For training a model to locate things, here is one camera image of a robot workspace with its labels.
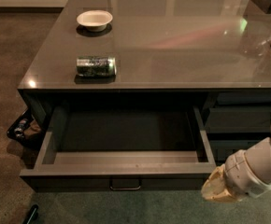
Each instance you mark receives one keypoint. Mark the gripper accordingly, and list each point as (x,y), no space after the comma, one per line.
(238,172)

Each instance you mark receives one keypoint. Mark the grey top drawer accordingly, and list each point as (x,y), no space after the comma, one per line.
(122,150)

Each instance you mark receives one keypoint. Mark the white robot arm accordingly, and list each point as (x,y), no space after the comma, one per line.
(246,173)

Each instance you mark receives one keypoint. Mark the right middle drawer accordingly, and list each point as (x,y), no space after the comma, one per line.
(222,149)

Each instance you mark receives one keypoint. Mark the grey drawer cabinet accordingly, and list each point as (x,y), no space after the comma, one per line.
(213,55)

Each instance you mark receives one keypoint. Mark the green soda can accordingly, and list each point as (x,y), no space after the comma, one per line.
(96,66)

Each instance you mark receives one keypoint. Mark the black object on floor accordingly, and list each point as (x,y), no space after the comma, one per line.
(31,215)

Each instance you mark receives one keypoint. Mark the black bin with cans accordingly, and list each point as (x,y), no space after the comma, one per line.
(26,131)

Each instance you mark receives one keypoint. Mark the white paper bowl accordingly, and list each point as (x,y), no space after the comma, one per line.
(95,20)

